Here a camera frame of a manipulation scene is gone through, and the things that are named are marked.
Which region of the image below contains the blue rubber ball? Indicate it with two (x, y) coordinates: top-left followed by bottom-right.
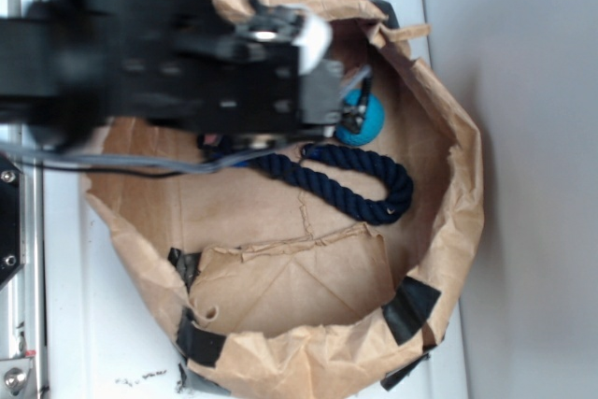
(335, 89), (385, 147)

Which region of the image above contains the aluminium frame rail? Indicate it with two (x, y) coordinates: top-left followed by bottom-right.
(1, 0), (50, 398)

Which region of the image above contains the gray braided cable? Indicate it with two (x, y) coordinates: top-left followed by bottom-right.
(0, 139), (272, 176)

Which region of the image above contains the thin black cable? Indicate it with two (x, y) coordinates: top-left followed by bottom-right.
(36, 155), (263, 180)

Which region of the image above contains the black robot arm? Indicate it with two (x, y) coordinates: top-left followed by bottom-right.
(1, 0), (343, 150)

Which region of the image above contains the dark navy twisted rope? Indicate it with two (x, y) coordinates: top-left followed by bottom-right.
(205, 142), (416, 226)

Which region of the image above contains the black mounting plate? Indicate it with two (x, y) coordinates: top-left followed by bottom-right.
(0, 156), (21, 288)

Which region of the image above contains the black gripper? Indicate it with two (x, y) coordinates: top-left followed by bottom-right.
(172, 0), (344, 147)

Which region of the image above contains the brown paper bag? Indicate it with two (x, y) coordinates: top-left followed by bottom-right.
(84, 0), (484, 398)

